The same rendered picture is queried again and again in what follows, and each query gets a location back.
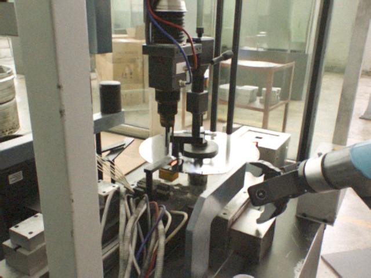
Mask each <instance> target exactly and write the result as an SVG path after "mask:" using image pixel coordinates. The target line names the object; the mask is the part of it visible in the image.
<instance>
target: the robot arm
mask: <svg viewBox="0 0 371 278"><path fill-rule="evenodd" d="M317 154H318V156H316V157H313V158H310V159H308V160H305V161H303V162H301V163H300V162H297V163H294V164H290V165H287V166H284V167H280V168H276V167H273V166H272V164H271V163H268V162H264V161H255V162H246V171H245V172H250V173H251V174H252V175H253V176H254V177H257V178H258V177H261V176H263V175H264V177H263V181H262V182H260V183H257V184H253V185H251V186H249V187H248V188H247V193H248V196H249V199H250V201H251V204H252V205H253V206H255V207H260V206H263V205H265V206H264V211H263V212H262V213H260V216H259V218H257V220H256V223H257V224H264V223H266V222H268V221H269V220H271V219H273V218H275V217H277V216H279V215H280V214H282V213H283V212H284V211H285V210H286V208H287V203H288V202H289V200H290V199H292V198H296V197H298V196H301V195H303V194H305V193H308V192H309V193H312V194H315V193H326V192H332V191H338V190H341V189H346V188H352V189H353V190H354V191H355V192H356V194H357V195H358V196H359V197H360V199H361V200H362V201H363V202H364V203H365V204H366V205H367V207H368V208H369V209H370V210H371V139H370V140H367V141H360V142H356V143H354V144H353V145H349V146H347V147H344V148H340V149H336V150H334V151H330V152H327V153H323V152H322V151H319V152H317ZM297 165H299V167H297Z"/></svg>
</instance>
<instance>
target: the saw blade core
mask: <svg viewBox="0 0 371 278"><path fill-rule="evenodd" d="M205 132H207V133H209V132H210V131H205ZM210 133H217V137H212V136H205V138H206V139H207V140H209V141H213V142H215V143H217V144H218V145H219V151H218V153H216V154H213V155H209V156H194V155H188V154H185V153H184V155H183V156H181V157H180V158H175V157H174V156H172V143H170V134H171V132H169V133H168V147H165V133H163V134H159V135H157V136H153V137H151V138H149V139H147V140H145V141H144V142H143V143H142V144H141V145H140V148H139V152H140V155H141V156H142V158H143V159H144V160H145V161H146V162H148V163H149V164H153V163H154V162H157V161H159V160H160V159H161V158H162V157H164V156H170V157H172V159H173V160H176V161H177V163H176V164H174V165H173V166H168V165H166V166H164V167H163V168H162V169H165V170H166V168H168V170H169V171H174V172H177V173H184V171H185V174H196V175H202V172H203V175H215V174H219V173H220V174H225V173H227V172H228V171H229V170H231V169H232V168H233V167H234V166H235V165H236V164H237V163H238V162H240V161H244V162H255V161H258V160H259V157H260V152H259V150H258V148H256V147H255V146H254V145H253V144H252V143H250V142H249V143H246V142H248V141H246V140H244V139H243V138H239V137H237V136H233V135H230V134H224V133H218V132H213V131H211V132H210ZM218 171H219V172H218Z"/></svg>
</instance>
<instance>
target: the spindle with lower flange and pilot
mask: <svg viewBox="0 0 371 278"><path fill-rule="evenodd" d="M208 176H209V175H203V172H202V175H196V174H187V182H188V183H189V184H191V185H196V186H201V185H206V184H207V183H208Z"/></svg>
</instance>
